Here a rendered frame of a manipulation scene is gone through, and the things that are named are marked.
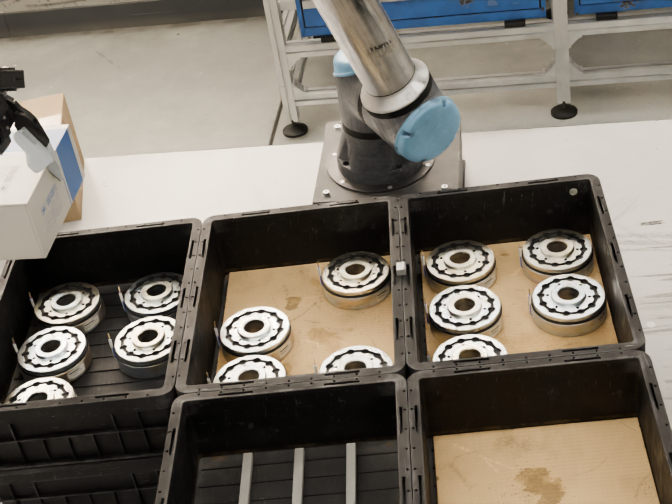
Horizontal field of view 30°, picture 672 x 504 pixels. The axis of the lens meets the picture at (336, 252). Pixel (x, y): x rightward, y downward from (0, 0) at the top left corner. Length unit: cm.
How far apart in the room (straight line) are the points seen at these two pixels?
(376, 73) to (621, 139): 66
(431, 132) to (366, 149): 20
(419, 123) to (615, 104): 200
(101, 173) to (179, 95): 175
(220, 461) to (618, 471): 51
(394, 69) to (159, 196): 70
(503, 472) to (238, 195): 100
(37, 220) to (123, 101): 265
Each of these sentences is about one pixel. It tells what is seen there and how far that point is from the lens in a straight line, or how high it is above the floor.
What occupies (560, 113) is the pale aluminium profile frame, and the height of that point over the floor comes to 1.
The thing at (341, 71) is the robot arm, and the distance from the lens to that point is 208.
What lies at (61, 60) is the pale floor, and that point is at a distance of 474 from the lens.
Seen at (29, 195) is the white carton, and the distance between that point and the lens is 170.
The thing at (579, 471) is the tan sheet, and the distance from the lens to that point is 159.
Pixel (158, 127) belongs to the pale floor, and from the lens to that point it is 414.
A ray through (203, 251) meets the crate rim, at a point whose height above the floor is 92.
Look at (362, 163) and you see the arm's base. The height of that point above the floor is 84.
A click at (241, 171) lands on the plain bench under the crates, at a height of 70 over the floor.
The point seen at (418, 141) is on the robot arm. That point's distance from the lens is 197.
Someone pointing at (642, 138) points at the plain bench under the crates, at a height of 70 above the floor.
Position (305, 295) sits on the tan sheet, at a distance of 189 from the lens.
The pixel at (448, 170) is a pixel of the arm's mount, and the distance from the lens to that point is 218.
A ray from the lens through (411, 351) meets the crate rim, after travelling 161.
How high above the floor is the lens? 199
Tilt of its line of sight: 36 degrees down
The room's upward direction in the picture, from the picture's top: 10 degrees counter-clockwise
